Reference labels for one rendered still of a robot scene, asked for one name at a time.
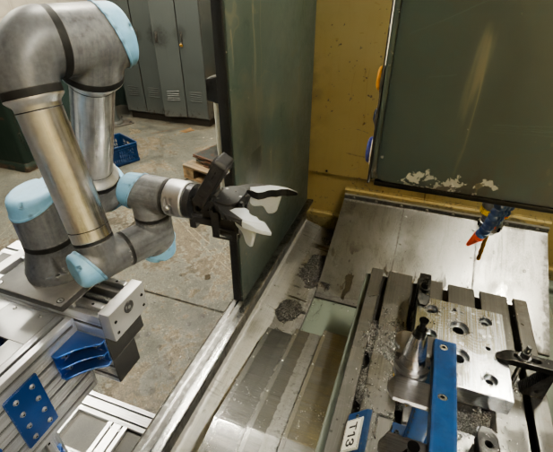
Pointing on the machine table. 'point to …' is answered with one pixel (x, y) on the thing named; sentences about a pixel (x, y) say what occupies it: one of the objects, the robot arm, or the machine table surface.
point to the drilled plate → (466, 385)
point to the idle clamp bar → (485, 441)
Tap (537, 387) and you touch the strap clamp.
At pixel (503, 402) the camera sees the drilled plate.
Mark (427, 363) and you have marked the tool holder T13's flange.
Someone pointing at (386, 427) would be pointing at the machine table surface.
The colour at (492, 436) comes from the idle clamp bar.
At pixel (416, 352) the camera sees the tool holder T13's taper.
